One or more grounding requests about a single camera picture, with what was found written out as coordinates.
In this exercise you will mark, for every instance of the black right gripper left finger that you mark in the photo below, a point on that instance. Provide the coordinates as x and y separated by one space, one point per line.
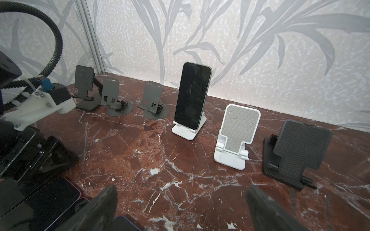
97 215

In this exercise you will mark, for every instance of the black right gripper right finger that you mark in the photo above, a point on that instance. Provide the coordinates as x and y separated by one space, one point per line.
267 214

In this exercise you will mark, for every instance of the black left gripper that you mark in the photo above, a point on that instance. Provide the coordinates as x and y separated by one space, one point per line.
27 155

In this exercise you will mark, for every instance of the purple-edged phone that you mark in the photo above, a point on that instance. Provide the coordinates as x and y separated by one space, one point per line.
70 212

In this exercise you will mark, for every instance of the pink-edged phone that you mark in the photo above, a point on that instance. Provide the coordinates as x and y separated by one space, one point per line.
43 208

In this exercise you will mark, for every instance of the black folding stand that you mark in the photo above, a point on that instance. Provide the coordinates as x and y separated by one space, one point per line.
298 146
84 81

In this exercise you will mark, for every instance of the blue-edged phone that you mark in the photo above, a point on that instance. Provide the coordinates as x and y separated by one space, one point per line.
122 224

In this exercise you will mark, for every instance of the white stand right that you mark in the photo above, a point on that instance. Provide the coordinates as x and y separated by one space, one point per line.
238 130

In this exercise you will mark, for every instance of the white stand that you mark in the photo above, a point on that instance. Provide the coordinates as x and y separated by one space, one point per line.
187 133
238 130

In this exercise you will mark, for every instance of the round grey stand left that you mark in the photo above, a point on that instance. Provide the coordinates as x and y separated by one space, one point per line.
109 99

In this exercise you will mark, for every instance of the round grey stand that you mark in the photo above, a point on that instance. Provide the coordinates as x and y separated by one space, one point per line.
151 102
109 99

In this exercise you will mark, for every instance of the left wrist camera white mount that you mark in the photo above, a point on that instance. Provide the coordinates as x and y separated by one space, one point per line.
39 105

